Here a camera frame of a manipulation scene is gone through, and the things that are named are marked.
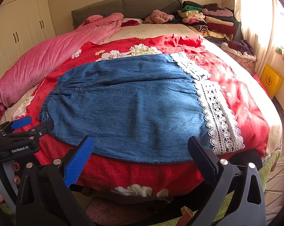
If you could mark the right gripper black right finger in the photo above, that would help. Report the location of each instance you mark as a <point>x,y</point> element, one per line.
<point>214,173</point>

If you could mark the cream curtain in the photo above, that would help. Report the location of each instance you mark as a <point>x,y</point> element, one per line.
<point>262,25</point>

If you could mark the grey padded headboard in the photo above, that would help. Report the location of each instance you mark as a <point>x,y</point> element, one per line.
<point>129,8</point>

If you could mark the dark red pillow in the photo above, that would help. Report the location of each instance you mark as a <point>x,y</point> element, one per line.
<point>129,22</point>

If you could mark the pile of folded clothes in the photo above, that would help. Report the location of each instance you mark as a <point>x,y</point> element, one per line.
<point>216,24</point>

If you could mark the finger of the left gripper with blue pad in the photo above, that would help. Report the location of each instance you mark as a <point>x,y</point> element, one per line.
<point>10,126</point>

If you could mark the blue denim pants lace trim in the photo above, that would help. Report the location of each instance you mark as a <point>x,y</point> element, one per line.
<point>142,109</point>

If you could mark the yellow box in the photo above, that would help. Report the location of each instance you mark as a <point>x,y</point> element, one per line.
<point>271,80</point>

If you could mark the pink velvet quilt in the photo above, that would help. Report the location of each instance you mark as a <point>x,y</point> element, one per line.
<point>44,58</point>

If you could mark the cream wardrobe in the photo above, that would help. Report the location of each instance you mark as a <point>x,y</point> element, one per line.
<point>23,24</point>

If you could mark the floral fabric laundry basket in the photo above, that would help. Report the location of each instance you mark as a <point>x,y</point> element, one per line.
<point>242,52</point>

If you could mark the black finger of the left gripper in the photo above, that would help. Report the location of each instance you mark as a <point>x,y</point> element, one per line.
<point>32,134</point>

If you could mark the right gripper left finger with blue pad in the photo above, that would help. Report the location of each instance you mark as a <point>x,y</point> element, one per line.
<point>65,174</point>

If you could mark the pink crumpled garment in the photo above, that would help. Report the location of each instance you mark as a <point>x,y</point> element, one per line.
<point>158,17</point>

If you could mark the beige bed sheet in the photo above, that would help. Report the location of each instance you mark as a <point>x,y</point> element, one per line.
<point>150,31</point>

